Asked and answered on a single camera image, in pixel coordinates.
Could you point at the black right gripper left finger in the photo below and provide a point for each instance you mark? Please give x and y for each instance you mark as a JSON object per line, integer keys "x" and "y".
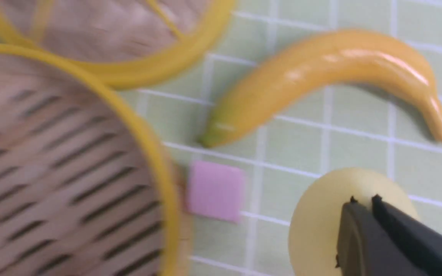
{"x": 365, "y": 249}

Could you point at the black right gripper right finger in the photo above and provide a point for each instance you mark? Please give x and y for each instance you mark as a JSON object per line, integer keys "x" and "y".
{"x": 419, "y": 243}

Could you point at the pale yellow bun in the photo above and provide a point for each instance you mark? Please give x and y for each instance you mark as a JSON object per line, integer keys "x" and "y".
{"x": 313, "y": 232}

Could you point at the bamboo steamer tray yellow rim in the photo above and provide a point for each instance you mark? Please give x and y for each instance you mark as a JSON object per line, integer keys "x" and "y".
{"x": 86, "y": 187}

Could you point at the woven bamboo steamer lid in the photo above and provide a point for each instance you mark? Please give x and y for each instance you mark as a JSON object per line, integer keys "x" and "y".
{"x": 125, "y": 43}

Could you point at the light green checkered tablecloth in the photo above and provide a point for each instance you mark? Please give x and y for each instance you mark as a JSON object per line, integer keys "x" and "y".
{"x": 335, "y": 127}

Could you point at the pink foam cube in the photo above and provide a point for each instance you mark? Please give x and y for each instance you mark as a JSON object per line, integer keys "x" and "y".
{"x": 215, "y": 191}

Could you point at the yellow toy banana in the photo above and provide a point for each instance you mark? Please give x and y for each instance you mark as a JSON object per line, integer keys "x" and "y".
{"x": 335, "y": 57}

